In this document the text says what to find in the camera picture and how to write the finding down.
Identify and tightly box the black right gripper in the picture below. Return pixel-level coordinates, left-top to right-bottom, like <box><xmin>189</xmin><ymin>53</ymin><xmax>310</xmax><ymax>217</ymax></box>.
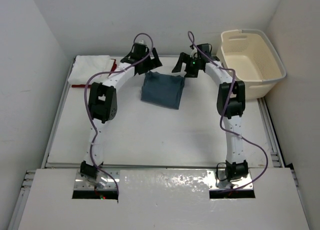
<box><xmin>173</xmin><ymin>52</ymin><xmax>200</xmax><ymax>78</ymax></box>

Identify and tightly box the red polo t shirt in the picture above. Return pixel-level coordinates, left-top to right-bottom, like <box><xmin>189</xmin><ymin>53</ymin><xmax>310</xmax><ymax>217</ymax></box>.
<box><xmin>71</xmin><ymin>59</ymin><xmax>118</xmax><ymax>88</ymax></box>

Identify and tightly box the blue garment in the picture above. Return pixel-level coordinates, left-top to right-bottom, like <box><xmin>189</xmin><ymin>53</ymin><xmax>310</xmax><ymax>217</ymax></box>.
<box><xmin>141</xmin><ymin>72</ymin><xmax>185</xmax><ymax>110</ymax></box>

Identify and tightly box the white t shirt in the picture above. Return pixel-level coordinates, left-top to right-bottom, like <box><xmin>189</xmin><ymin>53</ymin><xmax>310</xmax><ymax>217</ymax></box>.
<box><xmin>67</xmin><ymin>55</ymin><xmax>113</xmax><ymax>85</ymax></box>

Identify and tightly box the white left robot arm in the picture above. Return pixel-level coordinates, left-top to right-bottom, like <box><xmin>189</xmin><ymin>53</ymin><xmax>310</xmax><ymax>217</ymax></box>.
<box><xmin>80</xmin><ymin>43</ymin><xmax>162</xmax><ymax>179</ymax></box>

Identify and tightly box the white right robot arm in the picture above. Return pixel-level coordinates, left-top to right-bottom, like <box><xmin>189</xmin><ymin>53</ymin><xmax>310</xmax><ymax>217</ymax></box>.
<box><xmin>172</xmin><ymin>44</ymin><xmax>249</xmax><ymax>181</ymax></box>

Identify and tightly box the cream plastic laundry basket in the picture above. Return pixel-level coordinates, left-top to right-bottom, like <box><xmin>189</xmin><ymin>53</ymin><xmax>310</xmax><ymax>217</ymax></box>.
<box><xmin>216</xmin><ymin>30</ymin><xmax>287</xmax><ymax>101</ymax></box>

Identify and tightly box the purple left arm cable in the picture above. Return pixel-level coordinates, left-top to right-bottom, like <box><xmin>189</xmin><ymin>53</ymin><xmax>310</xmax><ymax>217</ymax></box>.
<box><xmin>84</xmin><ymin>33</ymin><xmax>154</xmax><ymax>190</ymax></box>

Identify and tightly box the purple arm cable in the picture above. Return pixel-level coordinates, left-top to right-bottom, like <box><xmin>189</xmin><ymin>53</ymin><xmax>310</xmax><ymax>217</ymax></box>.
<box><xmin>187</xmin><ymin>31</ymin><xmax>270</xmax><ymax>190</ymax></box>
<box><xmin>84</xmin><ymin>33</ymin><xmax>154</xmax><ymax>190</ymax></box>

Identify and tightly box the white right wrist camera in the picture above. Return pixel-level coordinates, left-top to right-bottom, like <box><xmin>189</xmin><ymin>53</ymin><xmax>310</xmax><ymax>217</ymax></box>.
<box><xmin>190</xmin><ymin>48</ymin><xmax>198</xmax><ymax>58</ymax></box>

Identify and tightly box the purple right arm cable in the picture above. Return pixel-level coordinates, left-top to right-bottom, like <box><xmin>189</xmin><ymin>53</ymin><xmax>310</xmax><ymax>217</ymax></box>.
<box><xmin>187</xmin><ymin>31</ymin><xmax>270</xmax><ymax>190</ymax></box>

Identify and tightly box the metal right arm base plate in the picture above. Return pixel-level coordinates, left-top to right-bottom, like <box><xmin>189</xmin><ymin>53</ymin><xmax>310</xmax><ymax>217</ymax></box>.
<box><xmin>207</xmin><ymin>168</ymin><xmax>254</xmax><ymax>191</ymax></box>

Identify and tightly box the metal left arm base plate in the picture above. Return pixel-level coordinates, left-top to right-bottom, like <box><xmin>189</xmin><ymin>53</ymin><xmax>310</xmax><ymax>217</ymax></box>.
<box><xmin>73</xmin><ymin>166</ymin><xmax>120</xmax><ymax>190</ymax></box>

